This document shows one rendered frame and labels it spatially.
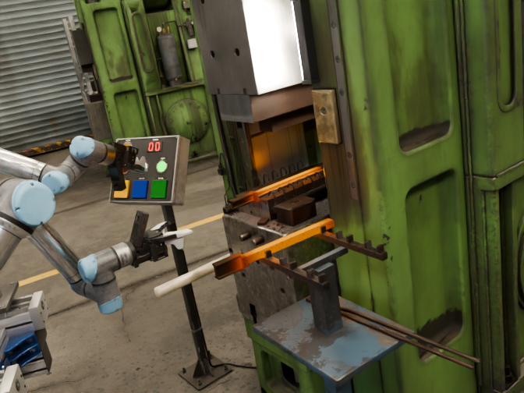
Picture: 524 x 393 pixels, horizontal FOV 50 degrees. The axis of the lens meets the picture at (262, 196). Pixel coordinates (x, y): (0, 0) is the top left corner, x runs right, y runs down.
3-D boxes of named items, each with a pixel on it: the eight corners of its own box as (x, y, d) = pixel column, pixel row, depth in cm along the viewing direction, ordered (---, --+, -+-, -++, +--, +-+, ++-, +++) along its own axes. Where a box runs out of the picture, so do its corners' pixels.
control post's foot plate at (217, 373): (198, 393, 259) (194, 377, 256) (175, 373, 276) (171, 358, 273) (235, 370, 271) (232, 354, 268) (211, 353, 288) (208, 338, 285)
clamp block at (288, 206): (292, 227, 188) (290, 209, 186) (277, 222, 195) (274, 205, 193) (318, 215, 195) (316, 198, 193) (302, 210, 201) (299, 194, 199)
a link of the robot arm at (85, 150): (63, 146, 191) (78, 129, 189) (87, 154, 200) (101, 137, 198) (72, 162, 187) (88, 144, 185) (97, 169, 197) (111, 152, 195)
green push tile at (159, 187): (164, 198, 223) (167, 179, 224) (149, 198, 227) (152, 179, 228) (167, 199, 225) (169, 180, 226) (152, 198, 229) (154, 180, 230)
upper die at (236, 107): (253, 123, 186) (249, 95, 183) (221, 120, 202) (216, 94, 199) (341, 95, 209) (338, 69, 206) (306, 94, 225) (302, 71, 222)
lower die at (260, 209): (270, 221, 198) (267, 198, 195) (238, 210, 213) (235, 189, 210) (352, 184, 220) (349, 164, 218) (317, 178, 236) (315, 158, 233)
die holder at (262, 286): (303, 350, 197) (284, 235, 183) (242, 316, 227) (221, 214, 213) (404, 285, 227) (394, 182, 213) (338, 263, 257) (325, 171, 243)
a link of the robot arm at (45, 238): (-31, 192, 158) (72, 302, 184) (-16, 196, 150) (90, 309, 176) (2, 166, 163) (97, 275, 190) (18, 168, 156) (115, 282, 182)
